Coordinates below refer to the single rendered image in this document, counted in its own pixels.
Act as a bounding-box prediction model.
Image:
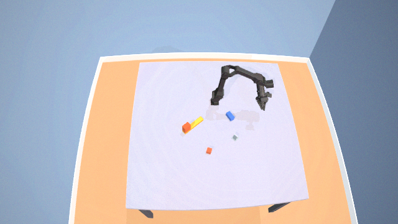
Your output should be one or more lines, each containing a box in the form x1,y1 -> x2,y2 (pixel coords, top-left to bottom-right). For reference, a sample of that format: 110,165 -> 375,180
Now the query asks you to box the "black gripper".
256,89 -> 269,111

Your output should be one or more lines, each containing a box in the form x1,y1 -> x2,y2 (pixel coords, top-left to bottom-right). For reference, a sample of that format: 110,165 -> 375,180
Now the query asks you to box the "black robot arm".
210,65 -> 274,105

